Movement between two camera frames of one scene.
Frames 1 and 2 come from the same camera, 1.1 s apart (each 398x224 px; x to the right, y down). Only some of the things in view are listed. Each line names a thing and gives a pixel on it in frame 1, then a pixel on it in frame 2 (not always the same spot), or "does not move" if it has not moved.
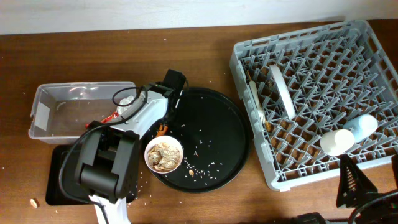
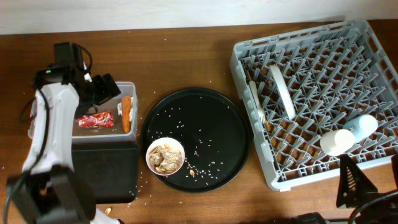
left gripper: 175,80 → 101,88
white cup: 336,142 does not move
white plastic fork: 260,111 does not move
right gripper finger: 395,165 does not move
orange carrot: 161,132 → 126,102
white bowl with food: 163,154 does not move
